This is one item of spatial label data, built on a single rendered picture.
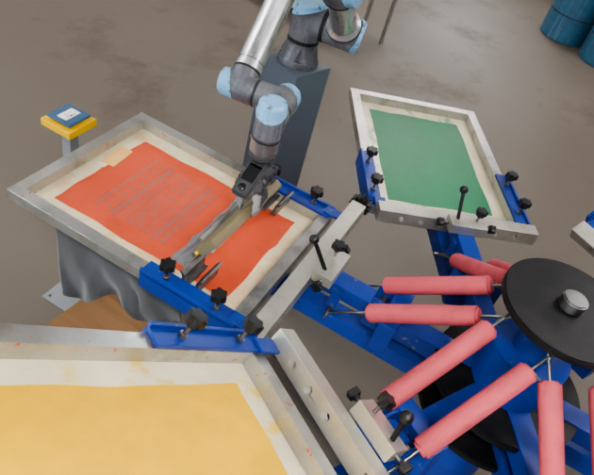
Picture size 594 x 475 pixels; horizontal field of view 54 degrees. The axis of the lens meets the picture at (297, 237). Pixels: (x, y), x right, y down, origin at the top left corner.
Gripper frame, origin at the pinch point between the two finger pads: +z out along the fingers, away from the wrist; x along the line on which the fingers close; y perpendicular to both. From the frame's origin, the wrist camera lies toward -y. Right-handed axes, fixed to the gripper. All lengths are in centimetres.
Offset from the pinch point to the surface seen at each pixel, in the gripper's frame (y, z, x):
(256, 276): -7.4, 13.7, -11.1
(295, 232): 16.7, 13.6, -10.8
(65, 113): 12, 12, 79
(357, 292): -1.6, 5.1, -38.7
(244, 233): 5.3, 13.7, 1.3
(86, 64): 165, 109, 217
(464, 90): 380, 108, -7
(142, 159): 11.8, 13.7, 46.0
